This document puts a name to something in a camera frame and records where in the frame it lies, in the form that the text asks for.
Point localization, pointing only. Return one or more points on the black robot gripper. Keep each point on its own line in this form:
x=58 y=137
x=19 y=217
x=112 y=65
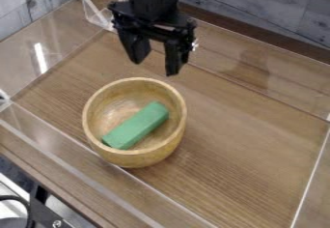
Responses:
x=145 y=20

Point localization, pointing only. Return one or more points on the green rectangular stick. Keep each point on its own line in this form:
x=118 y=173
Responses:
x=125 y=135

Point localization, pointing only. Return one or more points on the round wooden bowl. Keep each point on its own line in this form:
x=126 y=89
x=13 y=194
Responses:
x=113 y=104

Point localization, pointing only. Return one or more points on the clear acrylic tray wall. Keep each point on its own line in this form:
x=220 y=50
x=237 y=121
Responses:
x=252 y=167

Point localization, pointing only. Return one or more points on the black table frame bracket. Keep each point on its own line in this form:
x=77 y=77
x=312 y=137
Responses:
x=45 y=218

